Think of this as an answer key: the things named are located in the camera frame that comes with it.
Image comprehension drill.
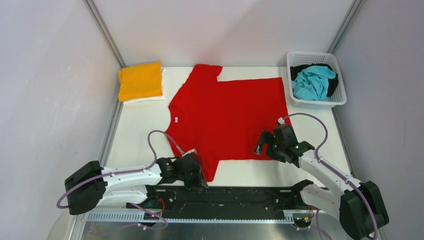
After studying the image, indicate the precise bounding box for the controller board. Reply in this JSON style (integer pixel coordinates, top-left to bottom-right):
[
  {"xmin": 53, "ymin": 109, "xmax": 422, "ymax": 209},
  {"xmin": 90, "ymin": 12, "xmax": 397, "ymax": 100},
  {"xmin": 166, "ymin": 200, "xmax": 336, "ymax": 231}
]
[
  {"xmin": 293, "ymin": 217, "xmax": 312, "ymax": 229},
  {"xmin": 143, "ymin": 212, "xmax": 161, "ymax": 222}
]

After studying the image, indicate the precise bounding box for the black t-shirt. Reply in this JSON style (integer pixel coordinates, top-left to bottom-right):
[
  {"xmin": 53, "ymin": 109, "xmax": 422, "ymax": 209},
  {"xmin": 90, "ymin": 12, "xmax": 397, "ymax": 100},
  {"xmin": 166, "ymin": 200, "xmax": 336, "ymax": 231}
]
[{"xmin": 290, "ymin": 63, "xmax": 339, "ymax": 99}]

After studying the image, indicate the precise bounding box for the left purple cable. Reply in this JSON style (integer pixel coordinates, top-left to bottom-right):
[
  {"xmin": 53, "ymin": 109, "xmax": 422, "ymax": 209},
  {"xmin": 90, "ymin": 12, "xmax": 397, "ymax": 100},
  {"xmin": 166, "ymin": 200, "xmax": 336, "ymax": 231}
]
[{"xmin": 56, "ymin": 130, "xmax": 186, "ymax": 230}]

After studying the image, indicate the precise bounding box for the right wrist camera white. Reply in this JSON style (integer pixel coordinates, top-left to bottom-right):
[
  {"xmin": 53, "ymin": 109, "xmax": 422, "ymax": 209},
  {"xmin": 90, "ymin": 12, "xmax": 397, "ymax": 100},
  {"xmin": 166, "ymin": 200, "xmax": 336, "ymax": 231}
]
[{"xmin": 277, "ymin": 117, "xmax": 286, "ymax": 125}]

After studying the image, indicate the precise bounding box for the folded white t-shirt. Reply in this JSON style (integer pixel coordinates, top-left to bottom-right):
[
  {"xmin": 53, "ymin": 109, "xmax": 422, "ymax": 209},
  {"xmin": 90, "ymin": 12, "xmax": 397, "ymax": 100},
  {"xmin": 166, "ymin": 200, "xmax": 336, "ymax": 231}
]
[{"xmin": 122, "ymin": 67, "xmax": 167, "ymax": 106}]

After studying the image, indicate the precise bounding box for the purple cable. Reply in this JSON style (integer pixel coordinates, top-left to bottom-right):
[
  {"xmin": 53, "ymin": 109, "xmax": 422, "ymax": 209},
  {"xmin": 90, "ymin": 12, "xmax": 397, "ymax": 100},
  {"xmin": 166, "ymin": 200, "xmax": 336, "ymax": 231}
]
[
  {"xmin": 281, "ymin": 112, "xmax": 380, "ymax": 240},
  {"xmin": 56, "ymin": 130, "xmax": 186, "ymax": 230}
]

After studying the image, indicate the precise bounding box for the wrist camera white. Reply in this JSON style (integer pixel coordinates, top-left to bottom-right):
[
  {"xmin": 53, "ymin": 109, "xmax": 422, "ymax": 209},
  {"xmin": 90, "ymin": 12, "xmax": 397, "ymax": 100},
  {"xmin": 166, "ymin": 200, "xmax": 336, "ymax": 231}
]
[
  {"xmin": 277, "ymin": 117, "xmax": 286, "ymax": 125},
  {"xmin": 182, "ymin": 148, "xmax": 197, "ymax": 157}
]

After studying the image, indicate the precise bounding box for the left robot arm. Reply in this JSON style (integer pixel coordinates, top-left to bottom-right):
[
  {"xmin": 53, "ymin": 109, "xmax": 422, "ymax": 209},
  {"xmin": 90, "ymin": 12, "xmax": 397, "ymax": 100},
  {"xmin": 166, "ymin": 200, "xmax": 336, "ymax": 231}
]
[{"xmin": 61, "ymin": 152, "xmax": 208, "ymax": 215}]

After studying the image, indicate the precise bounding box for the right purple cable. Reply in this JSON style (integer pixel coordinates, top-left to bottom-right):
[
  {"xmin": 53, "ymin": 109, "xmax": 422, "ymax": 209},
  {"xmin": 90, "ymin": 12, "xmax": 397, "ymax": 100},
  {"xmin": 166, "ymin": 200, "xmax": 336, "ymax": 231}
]
[{"xmin": 281, "ymin": 112, "xmax": 380, "ymax": 240}]

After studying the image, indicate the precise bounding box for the aluminium frame rail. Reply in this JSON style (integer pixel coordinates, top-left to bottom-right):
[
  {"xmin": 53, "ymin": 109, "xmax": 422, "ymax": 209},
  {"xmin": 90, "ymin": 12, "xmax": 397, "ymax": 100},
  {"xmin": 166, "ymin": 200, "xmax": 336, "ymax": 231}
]
[{"xmin": 76, "ymin": 188, "xmax": 377, "ymax": 223}]

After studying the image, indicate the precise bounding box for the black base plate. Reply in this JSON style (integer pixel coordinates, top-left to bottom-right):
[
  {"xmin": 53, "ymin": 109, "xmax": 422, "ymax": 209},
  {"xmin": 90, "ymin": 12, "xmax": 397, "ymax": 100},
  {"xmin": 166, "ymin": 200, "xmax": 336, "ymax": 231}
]
[{"xmin": 140, "ymin": 185, "xmax": 317, "ymax": 221}]

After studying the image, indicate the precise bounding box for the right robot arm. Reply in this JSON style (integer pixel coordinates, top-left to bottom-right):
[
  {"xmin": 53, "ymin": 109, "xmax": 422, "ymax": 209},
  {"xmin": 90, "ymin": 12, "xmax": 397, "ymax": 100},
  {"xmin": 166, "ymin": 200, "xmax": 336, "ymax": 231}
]
[{"xmin": 254, "ymin": 123, "xmax": 390, "ymax": 240}]

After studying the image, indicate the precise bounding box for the light blue t-shirt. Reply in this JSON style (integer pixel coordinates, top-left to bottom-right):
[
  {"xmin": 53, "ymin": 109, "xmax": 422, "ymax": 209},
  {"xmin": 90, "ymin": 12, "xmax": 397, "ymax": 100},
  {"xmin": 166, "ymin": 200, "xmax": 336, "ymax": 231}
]
[{"xmin": 291, "ymin": 64, "xmax": 337, "ymax": 102}]

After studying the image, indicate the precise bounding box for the folded orange t-shirt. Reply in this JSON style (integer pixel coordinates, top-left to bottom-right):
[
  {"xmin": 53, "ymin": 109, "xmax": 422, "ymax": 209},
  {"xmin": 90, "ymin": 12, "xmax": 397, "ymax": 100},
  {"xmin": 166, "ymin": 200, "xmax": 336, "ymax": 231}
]
[{"xmin": 118, "ymin": 61, "xmax": 163, "ymax": 103}]

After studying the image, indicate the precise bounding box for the left controller board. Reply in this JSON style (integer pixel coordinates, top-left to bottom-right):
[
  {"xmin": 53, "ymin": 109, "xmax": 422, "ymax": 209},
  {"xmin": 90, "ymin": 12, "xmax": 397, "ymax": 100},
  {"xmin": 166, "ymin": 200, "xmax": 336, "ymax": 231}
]
[{"xmin": 143, "ymin": 212, "xmax": 161, "ymax": 222}]

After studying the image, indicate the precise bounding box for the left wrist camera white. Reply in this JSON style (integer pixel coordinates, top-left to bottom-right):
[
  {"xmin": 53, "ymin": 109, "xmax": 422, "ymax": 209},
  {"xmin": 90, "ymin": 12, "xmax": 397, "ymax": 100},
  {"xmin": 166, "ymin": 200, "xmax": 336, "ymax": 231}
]
[{"xmin": 182, "ymin": 148, "xmax": 197, "ymax": 157}]

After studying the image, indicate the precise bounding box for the red t-shirt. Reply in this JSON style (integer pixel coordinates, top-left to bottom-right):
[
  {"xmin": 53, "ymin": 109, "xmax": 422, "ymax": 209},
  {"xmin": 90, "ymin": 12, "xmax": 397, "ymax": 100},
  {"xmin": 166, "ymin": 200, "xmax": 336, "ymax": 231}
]
[{"xmin": 166, "ymin": 64, "xmax": 288, "ymax": 182}]

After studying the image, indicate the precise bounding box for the right controller board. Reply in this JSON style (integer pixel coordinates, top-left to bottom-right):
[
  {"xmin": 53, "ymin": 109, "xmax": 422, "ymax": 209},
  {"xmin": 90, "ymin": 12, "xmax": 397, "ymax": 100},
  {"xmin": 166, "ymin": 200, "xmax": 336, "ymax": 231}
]
[{"xmin": 293, "ymin": 217, "xmax": 312, "ymax": 229}]

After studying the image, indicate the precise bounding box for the white plastic basket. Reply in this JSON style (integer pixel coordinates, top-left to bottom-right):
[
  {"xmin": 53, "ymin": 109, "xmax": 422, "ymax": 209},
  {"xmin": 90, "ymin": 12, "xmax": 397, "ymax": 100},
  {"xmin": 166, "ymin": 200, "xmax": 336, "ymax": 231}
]
[{"xmin": 286, "ymin": 51, "xmax": 347, "ymax": 110}]

